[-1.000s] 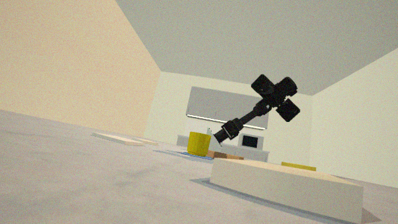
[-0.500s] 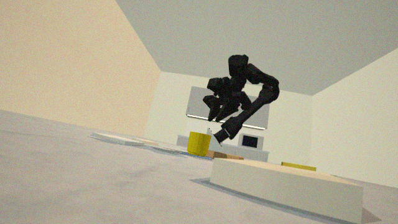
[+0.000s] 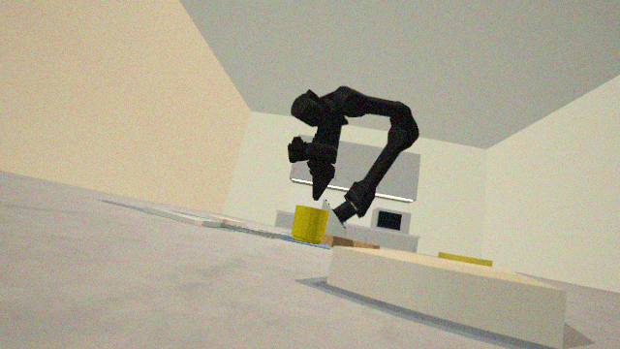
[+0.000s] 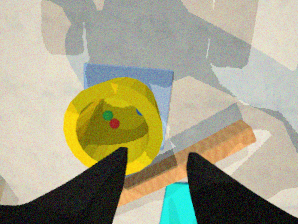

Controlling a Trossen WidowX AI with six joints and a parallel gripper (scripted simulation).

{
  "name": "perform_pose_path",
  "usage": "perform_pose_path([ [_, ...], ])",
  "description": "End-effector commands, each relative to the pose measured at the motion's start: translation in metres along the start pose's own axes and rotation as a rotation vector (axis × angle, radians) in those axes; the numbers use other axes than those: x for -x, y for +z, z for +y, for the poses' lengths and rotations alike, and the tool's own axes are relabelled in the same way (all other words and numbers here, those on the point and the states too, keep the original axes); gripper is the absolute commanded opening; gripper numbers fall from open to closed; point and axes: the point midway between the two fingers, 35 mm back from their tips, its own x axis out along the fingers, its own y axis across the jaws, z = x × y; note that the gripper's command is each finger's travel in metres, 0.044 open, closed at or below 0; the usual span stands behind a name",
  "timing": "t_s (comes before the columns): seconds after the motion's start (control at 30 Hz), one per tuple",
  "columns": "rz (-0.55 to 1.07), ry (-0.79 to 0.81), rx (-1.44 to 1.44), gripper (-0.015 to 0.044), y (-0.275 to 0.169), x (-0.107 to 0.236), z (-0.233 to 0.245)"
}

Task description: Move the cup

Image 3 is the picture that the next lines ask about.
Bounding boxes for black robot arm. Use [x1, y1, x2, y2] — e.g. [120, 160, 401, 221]
[288, 85, 419, 225]

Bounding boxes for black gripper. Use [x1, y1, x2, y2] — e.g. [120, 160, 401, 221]
[305, 130, 340, 201]

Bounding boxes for yellow flat bar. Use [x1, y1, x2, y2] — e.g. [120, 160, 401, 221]
[439, 251, 492, 267]

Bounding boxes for yellow cup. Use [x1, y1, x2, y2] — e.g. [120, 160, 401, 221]
[291, 206, 329, 244]

